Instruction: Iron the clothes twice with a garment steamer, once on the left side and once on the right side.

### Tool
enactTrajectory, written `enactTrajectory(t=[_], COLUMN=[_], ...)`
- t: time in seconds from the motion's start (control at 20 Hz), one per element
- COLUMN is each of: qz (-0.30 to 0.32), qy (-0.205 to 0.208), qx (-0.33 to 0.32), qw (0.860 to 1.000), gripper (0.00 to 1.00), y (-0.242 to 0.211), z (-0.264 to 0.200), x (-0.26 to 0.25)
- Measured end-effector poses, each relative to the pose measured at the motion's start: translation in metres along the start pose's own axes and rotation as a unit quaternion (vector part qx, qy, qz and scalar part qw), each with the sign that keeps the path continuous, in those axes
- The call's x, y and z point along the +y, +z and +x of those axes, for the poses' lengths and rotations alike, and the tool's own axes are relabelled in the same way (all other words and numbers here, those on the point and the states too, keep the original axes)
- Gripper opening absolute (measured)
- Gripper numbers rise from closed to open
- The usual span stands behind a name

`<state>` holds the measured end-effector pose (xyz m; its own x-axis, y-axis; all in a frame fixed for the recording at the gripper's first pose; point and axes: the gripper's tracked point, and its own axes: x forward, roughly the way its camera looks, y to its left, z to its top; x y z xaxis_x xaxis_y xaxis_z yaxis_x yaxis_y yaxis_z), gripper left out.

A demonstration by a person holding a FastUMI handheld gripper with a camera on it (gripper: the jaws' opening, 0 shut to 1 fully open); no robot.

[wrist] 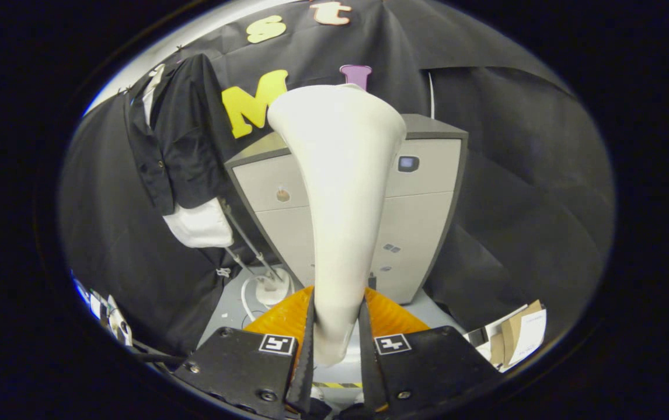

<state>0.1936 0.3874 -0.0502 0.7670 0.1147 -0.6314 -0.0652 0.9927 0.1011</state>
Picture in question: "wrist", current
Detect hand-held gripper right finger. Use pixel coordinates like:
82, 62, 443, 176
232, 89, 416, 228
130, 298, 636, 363
361, 286, 501, 419

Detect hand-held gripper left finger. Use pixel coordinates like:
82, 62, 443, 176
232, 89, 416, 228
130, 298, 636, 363
174, 286, 316, 419

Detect white steamer hose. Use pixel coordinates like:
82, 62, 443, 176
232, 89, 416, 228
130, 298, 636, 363
240, 274, 295, 323

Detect white shirt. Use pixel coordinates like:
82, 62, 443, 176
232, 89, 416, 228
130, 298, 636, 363
141, 63, 235, 249

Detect white garment steamer head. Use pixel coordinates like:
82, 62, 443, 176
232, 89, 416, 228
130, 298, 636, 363
267, 83, 408, 368

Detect black suit jacket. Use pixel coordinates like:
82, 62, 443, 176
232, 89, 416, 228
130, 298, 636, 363
124, 54, 239, 216

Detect white steamer base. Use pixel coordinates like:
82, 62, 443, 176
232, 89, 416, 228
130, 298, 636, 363
253, 274, 291, 307

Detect metal steamer stand pole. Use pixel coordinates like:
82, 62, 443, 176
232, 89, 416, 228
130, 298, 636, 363
218, 198, 284, 285

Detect brown cardboard box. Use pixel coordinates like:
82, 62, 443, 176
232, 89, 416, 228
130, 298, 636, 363
489, 299, 547, 369

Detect white paper sheets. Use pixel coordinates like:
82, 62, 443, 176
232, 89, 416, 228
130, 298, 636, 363
89, 290, 134, 347

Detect grey cabinet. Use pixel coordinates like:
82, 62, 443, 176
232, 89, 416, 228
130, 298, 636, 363
224, 114, 469, 305

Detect blue glowing screen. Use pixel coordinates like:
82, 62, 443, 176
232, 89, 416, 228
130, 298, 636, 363
72, 275, 91, 305

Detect black backdrop cloth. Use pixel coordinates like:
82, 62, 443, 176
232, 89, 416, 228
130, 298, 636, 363
57, 0, 615, 356

